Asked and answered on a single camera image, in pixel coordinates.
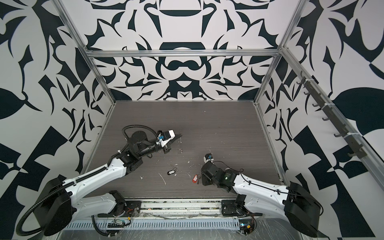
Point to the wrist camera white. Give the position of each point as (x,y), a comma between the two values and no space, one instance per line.
(165,137)
(208,158)

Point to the perforated metal ring plate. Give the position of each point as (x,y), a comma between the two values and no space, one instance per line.
(180,151)

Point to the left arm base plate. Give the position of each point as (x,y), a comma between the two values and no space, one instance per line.
(129,209)

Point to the white slotted cable duct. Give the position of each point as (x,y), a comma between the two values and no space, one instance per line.
(178,224)

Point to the circuit board with wires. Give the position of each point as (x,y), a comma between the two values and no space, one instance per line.
(247,226)
(119,223)

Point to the horizontal aluminium frame bar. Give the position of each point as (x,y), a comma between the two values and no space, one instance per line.
(181,53)

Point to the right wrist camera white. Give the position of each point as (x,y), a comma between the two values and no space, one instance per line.
(208,158)

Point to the wall hook rail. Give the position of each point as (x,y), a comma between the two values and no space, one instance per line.
(334,115)

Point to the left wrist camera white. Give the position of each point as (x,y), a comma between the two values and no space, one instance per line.
(165,137)

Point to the red key tag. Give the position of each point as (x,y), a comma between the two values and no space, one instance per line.
(195,178)

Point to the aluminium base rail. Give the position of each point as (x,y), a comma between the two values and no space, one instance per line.
(180,207)

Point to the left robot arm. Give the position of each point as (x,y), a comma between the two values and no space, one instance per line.
(141,141)

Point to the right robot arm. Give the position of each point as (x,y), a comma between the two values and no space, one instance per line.
(292,203)

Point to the left circuit board with wires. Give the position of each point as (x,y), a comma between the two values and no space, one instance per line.
(119,223)

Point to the right circuit board with wires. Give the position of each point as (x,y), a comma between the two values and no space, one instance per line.
(247,226)

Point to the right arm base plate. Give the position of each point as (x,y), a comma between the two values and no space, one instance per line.
(229,208)

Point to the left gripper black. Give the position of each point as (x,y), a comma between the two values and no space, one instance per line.
(165,145)

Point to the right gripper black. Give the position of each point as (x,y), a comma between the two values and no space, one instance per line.
(203,182)

